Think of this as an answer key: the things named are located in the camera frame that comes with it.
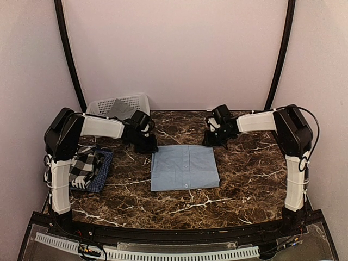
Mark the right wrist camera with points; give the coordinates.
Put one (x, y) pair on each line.
(212, 124)

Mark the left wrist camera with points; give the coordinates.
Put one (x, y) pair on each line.
(146, 132)

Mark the right black frame post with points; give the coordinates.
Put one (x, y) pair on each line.
(282, 54)

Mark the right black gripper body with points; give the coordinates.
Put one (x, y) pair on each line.
(217, 139)

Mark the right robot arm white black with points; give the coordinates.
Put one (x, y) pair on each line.
(294, 137)

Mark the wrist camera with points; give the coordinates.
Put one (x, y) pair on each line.
(146, 132)
(212, 124)

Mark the grey shirt in basket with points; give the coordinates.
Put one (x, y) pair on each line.
(120, 110)

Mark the light blue long sleeve shirt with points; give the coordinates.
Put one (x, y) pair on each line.
(183, 167)

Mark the left black frame post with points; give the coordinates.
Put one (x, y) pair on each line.
(58, 4)

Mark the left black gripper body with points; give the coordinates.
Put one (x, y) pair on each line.
(143, 145)

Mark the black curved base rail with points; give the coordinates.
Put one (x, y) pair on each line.
(256, 234)

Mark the blue checked folded shirt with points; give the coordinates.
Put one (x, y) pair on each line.
(98, 183)

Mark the black white plaid folded shirt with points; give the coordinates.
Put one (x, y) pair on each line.
(85, 166)

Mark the black frame post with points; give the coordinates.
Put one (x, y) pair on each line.
(58, 4)
(282, 54)

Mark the white plastic mesh basket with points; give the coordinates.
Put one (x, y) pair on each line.
(137, 102)

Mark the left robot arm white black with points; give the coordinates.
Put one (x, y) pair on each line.
(61, 143)

